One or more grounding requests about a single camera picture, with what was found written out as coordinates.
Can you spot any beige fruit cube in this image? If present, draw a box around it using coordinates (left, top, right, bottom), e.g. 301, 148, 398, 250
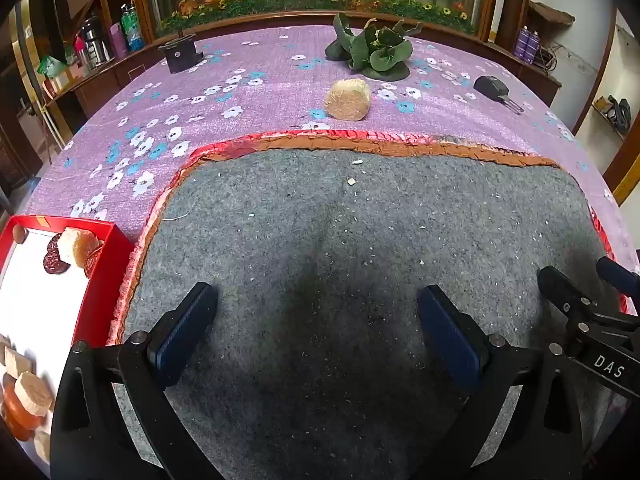
2, 347, 33, 380

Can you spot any dark bag on shelf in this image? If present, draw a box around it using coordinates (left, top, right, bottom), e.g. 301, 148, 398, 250
605, 95, 633, 128

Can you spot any green plastic bottle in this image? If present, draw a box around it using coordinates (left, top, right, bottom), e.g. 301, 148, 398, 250
120, 4, 146, 52

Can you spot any pale beige fruit piece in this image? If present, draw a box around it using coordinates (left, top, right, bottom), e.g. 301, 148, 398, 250
32, 430, 52, 463

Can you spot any green packet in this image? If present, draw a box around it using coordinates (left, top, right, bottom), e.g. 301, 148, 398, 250
36, 54, 68, 81

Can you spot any green leaf wrapped bundle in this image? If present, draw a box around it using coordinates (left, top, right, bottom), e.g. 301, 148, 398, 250
325, 12, 423, 81

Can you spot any purple floral tablecloth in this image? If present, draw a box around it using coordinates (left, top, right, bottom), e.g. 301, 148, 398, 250
22, 25, 626, 261

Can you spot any orange fruit piece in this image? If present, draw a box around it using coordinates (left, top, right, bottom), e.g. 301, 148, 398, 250
2, 374, 43, 442

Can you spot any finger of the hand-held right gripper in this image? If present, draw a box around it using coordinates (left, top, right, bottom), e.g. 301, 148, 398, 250
537, 265, 640, 357
596, 256, 640, 301

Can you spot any pink bottle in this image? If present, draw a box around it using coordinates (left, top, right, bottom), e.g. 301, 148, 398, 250
109, 22, 130, 61

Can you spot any red cardboard box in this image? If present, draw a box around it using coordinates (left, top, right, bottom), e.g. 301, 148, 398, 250
0, 215, 135, 478

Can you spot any tan straw ball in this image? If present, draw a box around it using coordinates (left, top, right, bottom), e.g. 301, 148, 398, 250
323, 78, 372, 122

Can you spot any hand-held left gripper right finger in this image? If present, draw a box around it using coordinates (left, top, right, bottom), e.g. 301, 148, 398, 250
417, 284, 584, 480

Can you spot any black car key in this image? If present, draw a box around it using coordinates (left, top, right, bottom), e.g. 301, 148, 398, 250
473, 75, 526, 116

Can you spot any small black device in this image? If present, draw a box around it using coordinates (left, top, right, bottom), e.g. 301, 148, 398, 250
159, 30, 203, 75

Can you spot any grey felt mat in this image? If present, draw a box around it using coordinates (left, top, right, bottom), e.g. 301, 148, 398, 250
112, 130, 631, 480

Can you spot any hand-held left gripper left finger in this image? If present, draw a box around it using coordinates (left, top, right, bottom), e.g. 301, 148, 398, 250
50, 282, 219, 480

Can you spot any wooden wall shelf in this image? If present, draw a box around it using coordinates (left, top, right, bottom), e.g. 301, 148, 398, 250
529, 0, 576, 27

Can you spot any dark metal flask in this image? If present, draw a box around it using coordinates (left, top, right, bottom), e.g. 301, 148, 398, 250
80, 16, 115, 66

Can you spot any beige round fruit slice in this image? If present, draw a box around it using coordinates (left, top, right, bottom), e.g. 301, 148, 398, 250
14, 371, 55, 417

